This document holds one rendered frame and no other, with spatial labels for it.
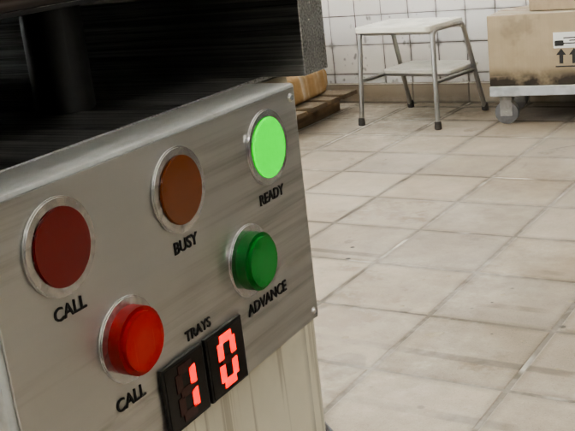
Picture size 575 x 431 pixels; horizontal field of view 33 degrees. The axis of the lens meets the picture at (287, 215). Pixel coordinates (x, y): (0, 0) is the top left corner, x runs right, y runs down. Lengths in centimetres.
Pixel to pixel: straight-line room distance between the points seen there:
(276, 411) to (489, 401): 138
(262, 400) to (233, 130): 18
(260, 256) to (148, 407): 10
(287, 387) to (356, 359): 156
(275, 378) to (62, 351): 23
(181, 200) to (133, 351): 7
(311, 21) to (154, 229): 18
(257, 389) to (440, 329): 172
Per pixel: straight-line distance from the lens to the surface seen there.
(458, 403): 197
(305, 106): 460
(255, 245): 49
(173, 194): 44
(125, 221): 42
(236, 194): 49
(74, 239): 39
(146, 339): 42
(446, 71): 448
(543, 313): 236
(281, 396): 61
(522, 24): 425
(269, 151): 51
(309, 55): 55
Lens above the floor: 92
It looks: 16 degrees down
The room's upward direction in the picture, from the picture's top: 7 degrees counter-clockwise
